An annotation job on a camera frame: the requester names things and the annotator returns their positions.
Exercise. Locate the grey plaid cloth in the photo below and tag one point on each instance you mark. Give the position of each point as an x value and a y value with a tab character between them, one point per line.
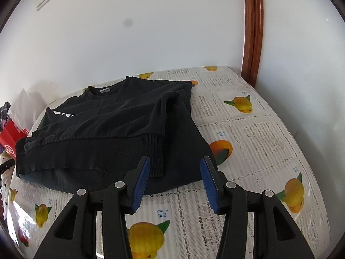
4	112

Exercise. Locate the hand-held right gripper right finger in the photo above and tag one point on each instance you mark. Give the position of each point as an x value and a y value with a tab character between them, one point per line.
209	183

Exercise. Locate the fruit print tablecloth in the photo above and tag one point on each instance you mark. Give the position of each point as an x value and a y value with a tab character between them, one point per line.
256	140

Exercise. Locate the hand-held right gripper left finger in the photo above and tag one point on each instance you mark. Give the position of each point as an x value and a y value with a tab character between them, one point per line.
140	183

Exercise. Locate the black sweatshirt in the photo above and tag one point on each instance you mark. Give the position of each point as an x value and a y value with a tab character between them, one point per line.
107	129

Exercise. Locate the red paper bag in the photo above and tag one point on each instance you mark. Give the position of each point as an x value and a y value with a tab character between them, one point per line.
12	140

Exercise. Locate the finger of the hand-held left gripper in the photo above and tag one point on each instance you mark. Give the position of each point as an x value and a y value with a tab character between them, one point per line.
6	165

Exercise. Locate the brown wooden door frame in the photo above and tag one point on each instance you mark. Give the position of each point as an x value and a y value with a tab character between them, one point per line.
252	32

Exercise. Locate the white plastic bag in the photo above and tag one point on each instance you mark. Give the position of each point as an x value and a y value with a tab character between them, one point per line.
24	108

